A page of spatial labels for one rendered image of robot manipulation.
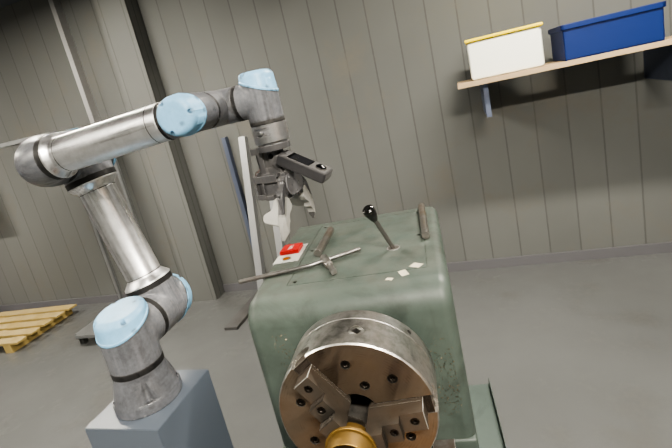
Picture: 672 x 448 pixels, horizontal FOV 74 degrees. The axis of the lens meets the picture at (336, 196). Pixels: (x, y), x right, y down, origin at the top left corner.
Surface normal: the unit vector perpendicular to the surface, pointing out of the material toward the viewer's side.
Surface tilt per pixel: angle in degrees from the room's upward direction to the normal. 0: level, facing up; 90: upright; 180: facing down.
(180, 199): 90
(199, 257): 90
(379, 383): 90
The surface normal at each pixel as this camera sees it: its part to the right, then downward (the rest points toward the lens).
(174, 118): -0.19, 0.27
